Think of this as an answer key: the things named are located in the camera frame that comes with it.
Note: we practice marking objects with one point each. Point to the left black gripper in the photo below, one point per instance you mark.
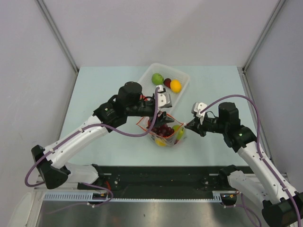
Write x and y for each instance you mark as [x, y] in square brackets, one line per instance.
[162, 119]

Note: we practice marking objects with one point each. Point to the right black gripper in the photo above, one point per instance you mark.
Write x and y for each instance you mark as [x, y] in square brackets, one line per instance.
[195, 125]

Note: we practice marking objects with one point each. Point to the dark purple grape bunch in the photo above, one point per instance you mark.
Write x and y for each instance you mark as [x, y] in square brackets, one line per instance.
[164, 131]

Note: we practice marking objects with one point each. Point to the clear zip bag orange zipper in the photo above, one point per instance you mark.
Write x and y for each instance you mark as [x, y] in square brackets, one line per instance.
[170, 141]

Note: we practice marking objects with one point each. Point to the yellow green pear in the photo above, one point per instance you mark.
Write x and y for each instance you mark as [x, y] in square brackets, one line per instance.
[179, 131]

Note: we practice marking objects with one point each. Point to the yellow green mango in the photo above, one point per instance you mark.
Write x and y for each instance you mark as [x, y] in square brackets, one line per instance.
[160, 142]

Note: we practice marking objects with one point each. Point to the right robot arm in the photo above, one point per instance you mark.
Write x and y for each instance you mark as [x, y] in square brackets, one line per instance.
[280, 203]

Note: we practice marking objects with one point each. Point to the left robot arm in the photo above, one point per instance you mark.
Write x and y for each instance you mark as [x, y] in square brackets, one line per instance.
[52, 161]

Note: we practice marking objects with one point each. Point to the small red apple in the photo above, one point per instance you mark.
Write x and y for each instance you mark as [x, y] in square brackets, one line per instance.
[143, 98]

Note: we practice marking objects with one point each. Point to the white plastic basket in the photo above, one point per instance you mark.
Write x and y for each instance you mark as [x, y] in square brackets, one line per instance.
[166, 72]

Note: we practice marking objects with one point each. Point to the yellow lemon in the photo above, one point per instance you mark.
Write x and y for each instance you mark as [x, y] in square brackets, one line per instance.
[175, 86]

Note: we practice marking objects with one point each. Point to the dark plum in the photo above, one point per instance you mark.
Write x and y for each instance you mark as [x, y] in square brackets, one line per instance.
[167, 82]

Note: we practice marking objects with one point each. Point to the green custard apple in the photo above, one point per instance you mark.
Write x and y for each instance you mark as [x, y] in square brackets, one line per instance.
[157, 79]

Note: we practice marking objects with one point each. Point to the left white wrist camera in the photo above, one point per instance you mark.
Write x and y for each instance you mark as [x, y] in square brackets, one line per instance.
[163, 97]

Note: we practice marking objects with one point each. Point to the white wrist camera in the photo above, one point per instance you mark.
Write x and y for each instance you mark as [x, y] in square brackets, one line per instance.
[163, 97]
[198, 110]

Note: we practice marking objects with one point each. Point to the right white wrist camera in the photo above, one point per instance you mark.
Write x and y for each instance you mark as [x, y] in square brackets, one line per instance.
[198, 110]

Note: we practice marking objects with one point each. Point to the right aluminium rail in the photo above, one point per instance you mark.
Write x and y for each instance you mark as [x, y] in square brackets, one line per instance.
[248, 93]

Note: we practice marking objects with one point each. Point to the right white cable duct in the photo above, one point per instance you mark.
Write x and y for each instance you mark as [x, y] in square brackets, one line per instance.
[227, 197]

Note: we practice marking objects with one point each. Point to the white cable duct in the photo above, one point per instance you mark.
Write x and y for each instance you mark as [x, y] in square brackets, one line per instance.
[76, 196]
[227, 197]

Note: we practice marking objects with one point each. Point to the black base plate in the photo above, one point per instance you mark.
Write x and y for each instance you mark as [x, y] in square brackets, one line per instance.
[164, 182]

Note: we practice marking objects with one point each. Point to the left white cable duct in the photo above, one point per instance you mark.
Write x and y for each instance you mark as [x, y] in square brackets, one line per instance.
[76, 196]

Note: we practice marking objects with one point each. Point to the right aluminium frame post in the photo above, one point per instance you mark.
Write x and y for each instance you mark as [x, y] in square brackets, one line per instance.
[264, 33]

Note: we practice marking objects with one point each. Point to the aluminium frame post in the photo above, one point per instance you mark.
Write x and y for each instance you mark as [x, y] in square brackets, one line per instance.
[57, 34]
[264, 33]

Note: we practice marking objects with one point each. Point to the left aluminium frame post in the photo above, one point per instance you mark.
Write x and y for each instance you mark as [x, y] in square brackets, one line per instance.
[57, 34]

